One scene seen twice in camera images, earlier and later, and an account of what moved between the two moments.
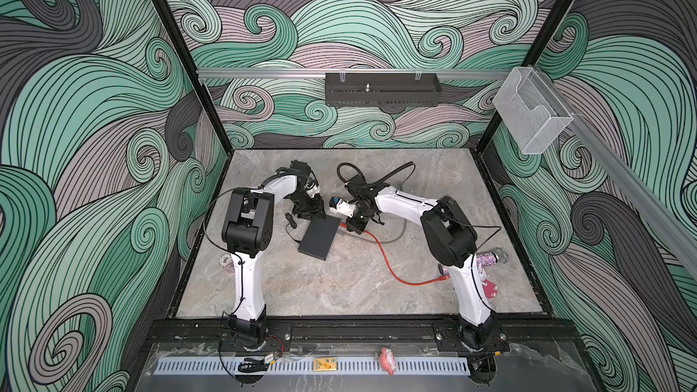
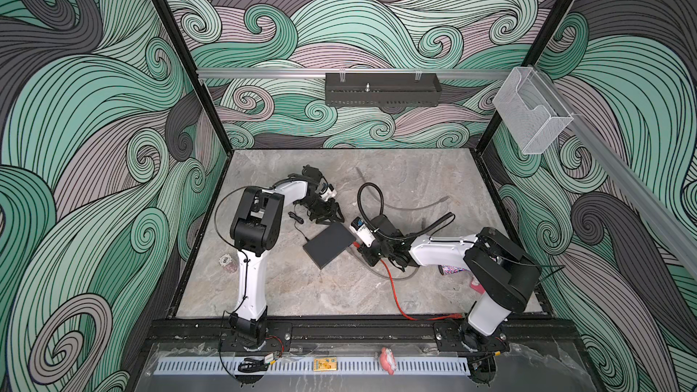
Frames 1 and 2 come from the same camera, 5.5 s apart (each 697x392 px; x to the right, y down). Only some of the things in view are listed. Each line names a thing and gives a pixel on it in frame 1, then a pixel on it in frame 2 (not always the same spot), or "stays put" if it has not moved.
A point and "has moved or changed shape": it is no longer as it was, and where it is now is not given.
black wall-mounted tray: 382,89 stays put
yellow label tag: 325,364 stays put
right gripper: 354,227 to 363,251
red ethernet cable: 438,279 to 443,317
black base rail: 359,331 stays put
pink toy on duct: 387,359 stays put
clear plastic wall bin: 533,113 stays put
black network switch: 319,237 has moved or changed shape
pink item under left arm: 226,263 stays put
